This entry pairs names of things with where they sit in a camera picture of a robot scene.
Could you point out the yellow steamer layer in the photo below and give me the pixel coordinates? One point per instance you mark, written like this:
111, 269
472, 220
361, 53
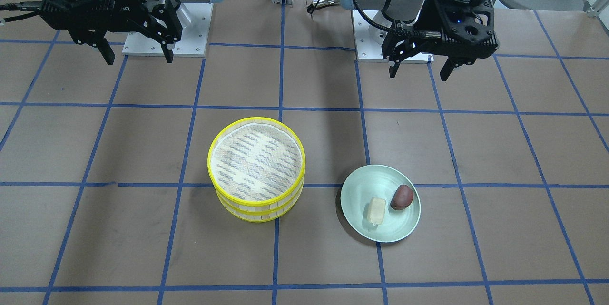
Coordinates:
256, 161
260, 214

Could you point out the dark red bun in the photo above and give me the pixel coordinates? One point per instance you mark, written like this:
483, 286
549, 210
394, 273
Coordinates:
402, 198

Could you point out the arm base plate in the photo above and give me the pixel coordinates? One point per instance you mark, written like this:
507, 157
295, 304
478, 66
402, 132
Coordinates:
195, 19
369, 39

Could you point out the white steamed bun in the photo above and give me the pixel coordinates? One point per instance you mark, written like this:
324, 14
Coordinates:
376, 211

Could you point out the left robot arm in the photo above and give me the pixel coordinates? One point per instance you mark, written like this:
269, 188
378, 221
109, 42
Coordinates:
399, 11

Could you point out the light green plate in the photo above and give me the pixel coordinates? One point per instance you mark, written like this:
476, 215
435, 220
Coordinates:
378, 181

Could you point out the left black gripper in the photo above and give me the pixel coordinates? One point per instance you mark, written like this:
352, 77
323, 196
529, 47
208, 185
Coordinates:
432, 15

